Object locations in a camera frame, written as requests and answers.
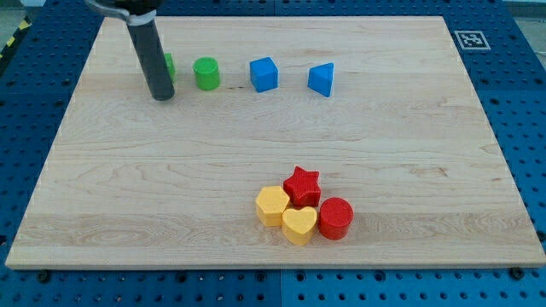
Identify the red star block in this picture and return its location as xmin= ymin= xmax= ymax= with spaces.
xmin=282 ymin=165 xmax=322 ymax=207

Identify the wooden board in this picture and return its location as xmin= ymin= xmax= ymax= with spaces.
xmin=6 ymin=16 xmax=545 ymax=269

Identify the yellow hexagon block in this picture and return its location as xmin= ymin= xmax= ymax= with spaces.
xmin=255 ymin=186 xmax=290 ymax=227

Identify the yellow heart block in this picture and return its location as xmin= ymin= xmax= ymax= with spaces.
xmin=282 ymin=206 xmax=318 ymax=246

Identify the blue cube block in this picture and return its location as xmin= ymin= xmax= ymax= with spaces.
xmin=249 ymin=57 xmax=278 ymax=93

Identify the red cylinder block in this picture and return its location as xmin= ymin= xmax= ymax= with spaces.
xmin=318 ymin=197 xmax=354 ymax=240

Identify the blue triangle block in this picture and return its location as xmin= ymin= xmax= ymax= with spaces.
xmin=307 ymin=62 xmax=334 ymax=97

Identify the green cylinder block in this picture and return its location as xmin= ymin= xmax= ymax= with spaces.
xmin=193 ymin=57 xmax=220 ymax=91

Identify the green block behind rod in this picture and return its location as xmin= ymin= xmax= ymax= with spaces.
xmin=164 ymin=53 xmax=176 ymax=83

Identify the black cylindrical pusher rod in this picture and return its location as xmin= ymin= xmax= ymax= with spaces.
xmin=127 ymin=20 xmax=175 ymax=101

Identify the white fiducial marker tag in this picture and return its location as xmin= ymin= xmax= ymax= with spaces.
xmin=455 ymin=30 xmax=491 ymax=50

